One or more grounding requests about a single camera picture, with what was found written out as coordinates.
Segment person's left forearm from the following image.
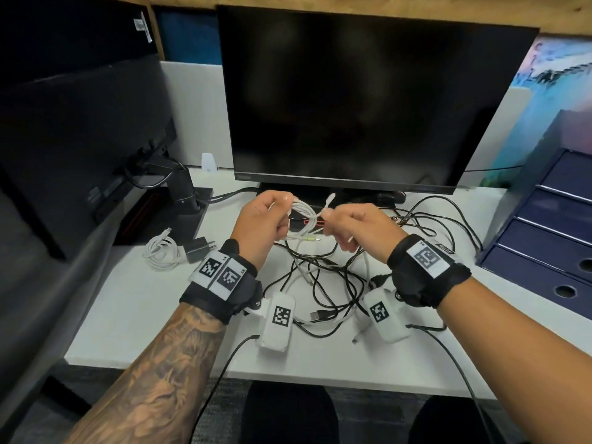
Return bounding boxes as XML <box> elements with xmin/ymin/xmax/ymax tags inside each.
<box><xmin>67</xmin><ymin>303</ymin><xmax>228</xmax><ymax>444</ymax></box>

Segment small black cable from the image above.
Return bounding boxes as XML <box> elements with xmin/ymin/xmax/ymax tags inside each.
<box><xmin>342</xmin><ymin>253</ymin><xmax>398</xmax><ymax>319</ymax></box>

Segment long black cable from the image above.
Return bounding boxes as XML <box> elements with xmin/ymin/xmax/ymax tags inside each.
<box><xmin>393</xmin><ymin>194</ymin><xmax>484</xmax><ymax>253</ymax></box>

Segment thin white green-tipped cable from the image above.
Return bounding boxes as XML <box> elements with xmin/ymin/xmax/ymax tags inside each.
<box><xmin>275</xmin><ymin>192</ymin><xmax>336</xmax><ymax>244</ymax></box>

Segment white cable with black charger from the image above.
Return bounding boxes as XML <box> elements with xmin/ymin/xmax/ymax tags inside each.
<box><xmin>143</xmin><ymin>228</ymin><xmax>184</xmax><ymax>273</ymax></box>

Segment person's right forearm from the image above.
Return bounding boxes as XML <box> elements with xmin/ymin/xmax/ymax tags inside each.
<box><xmin>437</xmin><ymin>277</ymin><xmax>592</xmax><ymax>444</ymax></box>

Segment black computer monitor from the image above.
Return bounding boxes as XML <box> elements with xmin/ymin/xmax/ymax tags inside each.
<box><xmin>217</xmin><ymin>5</ymin><xmax>540</xmax><ymax>195</ymax></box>

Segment black wrist strap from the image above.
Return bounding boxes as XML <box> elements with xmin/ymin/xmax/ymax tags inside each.
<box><xmin>179</xmin><ymin>239</ymin><xmax>263</xmax><ymax>325</ymax></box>
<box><xmin>387</xmin><ymin>234</ymin><xmax>472</xmax><ymax>310</ymax></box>

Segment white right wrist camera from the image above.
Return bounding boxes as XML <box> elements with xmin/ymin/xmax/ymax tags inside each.
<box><xmin>364</xmin><ymin>287</ymin><xmax>413</xmax><ymax>343</ymax></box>

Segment person's right hand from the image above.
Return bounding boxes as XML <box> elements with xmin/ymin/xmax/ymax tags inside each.
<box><xmin>316</xmin><ymin>203</ymin><xmax>408</xmax><ymax>265</ymax></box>

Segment person's left hand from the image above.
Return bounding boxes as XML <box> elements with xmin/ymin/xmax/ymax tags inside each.
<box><xmin>229</xmin><ymin>190</ymin><xmax>297</xmax><ymax>273</ymax></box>

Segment navy blue drawer unit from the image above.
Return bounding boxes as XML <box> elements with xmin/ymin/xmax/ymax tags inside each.
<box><xmin>476</xmin><ymin>109</ymin><xmax>592</xmax><ymax>299</ymax></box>

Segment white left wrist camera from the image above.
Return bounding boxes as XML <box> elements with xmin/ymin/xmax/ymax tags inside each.
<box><xmin>257</xmin><ymin>292</ymin><xmax>297</xmax><ymax>353</ymax></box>

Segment white partition panel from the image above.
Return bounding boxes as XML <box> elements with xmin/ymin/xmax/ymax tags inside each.
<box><xmin>159</xmin><ymin>61</ymin><xmax>234</xmax><ymax>171</ymax></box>
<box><xmin>462</xmin><ymin>86</ymin><xmax>533</xmax><ymax>188</ymax></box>

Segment black monitor arm base plate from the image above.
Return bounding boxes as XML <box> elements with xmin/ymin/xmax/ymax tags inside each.
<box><xmin>113</xmin><ymin>187</ymin><xmax>215</xmax><ymax>248</ymax></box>

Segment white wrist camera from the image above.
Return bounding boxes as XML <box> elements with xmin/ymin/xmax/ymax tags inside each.
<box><xmin>364</xmin><ymin>287</ymin><xmax>413</xmax><ymax>343</ymax></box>
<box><xmin>257</xmin><ymin>292</ymin><xmax>297</xmax><ymax>353</ymax></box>

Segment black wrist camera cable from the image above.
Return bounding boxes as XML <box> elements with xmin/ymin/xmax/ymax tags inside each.
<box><xmin>406</xmin><ymin>323</ymin><xmax>496</xmax><ymax>444</ymax></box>
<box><xmin>189</xmin><ymin>335</ymin><xmax>261</xmax><ymax>444</ymax></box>

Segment black monitor power cable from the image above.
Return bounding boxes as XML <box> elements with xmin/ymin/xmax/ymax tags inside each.
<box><xmin>125</xmin><ymin>159</ymin><xmax>186</xmax><ymax>189</ymax></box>

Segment black panel with white sticker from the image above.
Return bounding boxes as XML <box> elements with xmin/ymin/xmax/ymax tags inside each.
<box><xmin>0</xmin><ymin>0</ymin><xmax>160</xmax><ymax>88</ymax></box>

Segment black left wrist strap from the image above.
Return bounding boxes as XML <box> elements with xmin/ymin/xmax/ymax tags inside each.
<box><xmin>179</xmin><ymin>239</ymin><xmax>263</xmax><ymax>325</ymax></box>

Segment black right wrist strap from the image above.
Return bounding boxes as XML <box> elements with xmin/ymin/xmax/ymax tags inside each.
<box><xmin>387</xmin><ymin>234</ymin><xmax>472</xmax><ymax>310</ymax></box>

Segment black charger plug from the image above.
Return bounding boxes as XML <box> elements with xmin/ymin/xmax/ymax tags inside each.
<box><xmin>184</xmin><ymin>237</ymin><xmax>216</xmax><ymax>264</ymax></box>

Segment black monitor link cable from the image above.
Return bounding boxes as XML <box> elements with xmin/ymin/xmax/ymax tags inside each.
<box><xmin>203</xmin><ymin>187</ymin><xmax>260</xmax><ymax>204</ymax></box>

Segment person's black trousers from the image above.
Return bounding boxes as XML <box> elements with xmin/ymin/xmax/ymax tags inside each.
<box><xmin>240</xmin><ymin>381</ymin><xmax>505</xmax><ymax>444</ymax></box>

